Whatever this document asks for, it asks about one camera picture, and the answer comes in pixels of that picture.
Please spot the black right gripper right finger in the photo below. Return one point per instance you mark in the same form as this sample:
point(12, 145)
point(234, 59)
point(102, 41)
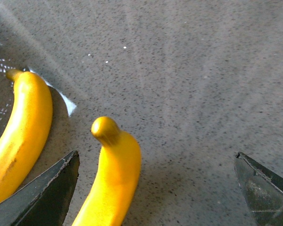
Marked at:
point(262, 190)

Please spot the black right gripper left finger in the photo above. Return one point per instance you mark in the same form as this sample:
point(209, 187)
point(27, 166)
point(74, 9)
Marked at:
point(45, 200)

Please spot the yellow banana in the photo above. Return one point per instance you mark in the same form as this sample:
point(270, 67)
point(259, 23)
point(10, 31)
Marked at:
point(117, 176)
point(27, 130)

